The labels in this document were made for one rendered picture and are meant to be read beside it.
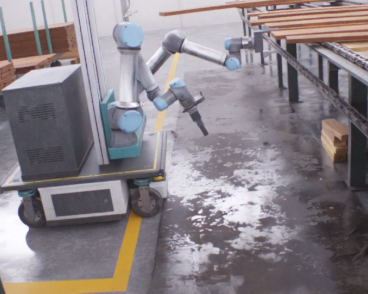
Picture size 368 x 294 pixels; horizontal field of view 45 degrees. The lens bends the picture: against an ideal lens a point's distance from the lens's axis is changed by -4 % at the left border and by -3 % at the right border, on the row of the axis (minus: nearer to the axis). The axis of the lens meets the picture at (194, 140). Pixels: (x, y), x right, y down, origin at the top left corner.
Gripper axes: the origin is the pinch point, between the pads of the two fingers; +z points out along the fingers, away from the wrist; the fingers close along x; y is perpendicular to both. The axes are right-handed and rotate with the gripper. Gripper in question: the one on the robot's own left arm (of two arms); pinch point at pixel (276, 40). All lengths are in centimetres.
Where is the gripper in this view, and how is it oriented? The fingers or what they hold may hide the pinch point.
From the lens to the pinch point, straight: 286.8
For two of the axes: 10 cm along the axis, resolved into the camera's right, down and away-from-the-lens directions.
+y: 1.6, -3.5, 9.2
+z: 9.8, -0.4, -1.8
